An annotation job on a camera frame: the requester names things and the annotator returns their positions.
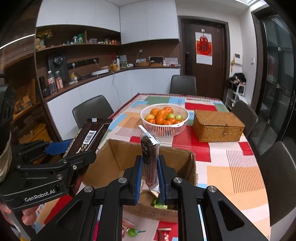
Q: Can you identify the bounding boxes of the grey chair right near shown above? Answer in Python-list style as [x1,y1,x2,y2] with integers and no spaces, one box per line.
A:
[257,137,295,225]

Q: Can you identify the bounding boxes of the glass display cabinet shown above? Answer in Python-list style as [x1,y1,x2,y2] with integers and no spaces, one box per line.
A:
[1,1,58,144]

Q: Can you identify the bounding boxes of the orange tangerine pile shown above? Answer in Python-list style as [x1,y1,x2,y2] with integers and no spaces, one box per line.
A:
[144,106,184,126]

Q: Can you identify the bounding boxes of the grey chair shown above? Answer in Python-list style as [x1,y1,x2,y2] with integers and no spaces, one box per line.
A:
[72,95,114,128]
[231,100,258,138]
[257,137,295,225]

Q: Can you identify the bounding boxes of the wall intercom panel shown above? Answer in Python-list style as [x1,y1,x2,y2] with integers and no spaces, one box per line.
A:
[233,53,243,66]

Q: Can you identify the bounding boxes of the dark wooden door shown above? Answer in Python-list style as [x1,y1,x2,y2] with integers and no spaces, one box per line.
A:
[178,16,230,101]

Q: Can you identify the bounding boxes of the pink bear snack packet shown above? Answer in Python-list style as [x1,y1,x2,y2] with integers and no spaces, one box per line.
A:
[122,218,134,238]

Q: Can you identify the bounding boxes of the person left hand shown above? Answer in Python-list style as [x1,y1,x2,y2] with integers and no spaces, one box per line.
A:
[0,201,40,227]

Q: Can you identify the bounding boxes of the grey chair right far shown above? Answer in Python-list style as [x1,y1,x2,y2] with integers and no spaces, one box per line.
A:
[231,100,258,138]

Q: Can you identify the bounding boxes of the white fruit basket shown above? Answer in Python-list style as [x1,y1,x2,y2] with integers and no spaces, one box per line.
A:
[140,103,189,137]

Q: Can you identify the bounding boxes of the grey chair left side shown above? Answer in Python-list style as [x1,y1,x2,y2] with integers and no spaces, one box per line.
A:
[72,95,114,128]

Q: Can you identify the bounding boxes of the dark patterned snack bar pack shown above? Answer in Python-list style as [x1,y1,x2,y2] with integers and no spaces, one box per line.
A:
[63,118,113,158]

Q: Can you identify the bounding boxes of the grey chair far end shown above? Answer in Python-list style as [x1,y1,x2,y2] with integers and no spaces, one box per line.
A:
[169,75,197,95]

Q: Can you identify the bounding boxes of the red small snack packet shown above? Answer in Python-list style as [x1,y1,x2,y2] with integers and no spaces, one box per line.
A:
[157,228,171,241]

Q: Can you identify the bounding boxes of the slim dark candy bar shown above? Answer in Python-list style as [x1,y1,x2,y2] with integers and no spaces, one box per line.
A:
[138,125,160,192]

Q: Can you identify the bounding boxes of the red fu calendar poster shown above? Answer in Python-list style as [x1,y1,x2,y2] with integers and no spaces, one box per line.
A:
[195,32,213,65]

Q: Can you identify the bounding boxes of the small lime green packet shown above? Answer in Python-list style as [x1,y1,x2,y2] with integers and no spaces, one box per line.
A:
[153,198,168,209]

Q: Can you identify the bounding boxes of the white lower cabinets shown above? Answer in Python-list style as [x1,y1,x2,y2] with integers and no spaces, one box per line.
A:
[47,68,180,140]

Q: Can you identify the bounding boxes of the black coffee machine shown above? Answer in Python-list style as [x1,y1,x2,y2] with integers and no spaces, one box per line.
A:
[48,55,70,85]

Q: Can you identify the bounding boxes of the plastic water bottle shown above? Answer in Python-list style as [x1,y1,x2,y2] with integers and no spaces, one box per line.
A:
[47,70,57,94]

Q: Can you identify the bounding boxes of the red label drink bottle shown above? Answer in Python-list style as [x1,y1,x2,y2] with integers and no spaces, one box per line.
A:
[55,71,64,90]

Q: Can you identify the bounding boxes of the woven wicker storage box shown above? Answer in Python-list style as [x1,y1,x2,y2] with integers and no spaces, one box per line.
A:
[193,110,245,143]

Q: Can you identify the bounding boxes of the brown cardboard box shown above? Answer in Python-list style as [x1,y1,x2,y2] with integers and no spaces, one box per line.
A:
[82,138,198,224]

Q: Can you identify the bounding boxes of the white upper cabinets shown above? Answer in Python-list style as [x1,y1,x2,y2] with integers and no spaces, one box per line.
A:
[36,1,180,44]

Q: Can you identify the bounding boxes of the green lollipop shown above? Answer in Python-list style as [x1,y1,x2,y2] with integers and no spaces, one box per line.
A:
[127,228,146,237]

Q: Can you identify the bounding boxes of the white shoe rack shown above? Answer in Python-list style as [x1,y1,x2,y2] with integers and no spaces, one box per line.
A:
[225,82,248,110]

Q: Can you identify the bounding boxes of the white cabinets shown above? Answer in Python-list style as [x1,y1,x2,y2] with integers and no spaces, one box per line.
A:
[36,1,180,44]
[47,68,180,140]

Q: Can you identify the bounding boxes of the white flat appliance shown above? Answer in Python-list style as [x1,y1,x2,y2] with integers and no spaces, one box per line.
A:
[91,69,109,76]

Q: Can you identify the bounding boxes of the dark glass sliding door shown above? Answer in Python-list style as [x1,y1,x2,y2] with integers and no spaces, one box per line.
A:
[250,7,295,156]

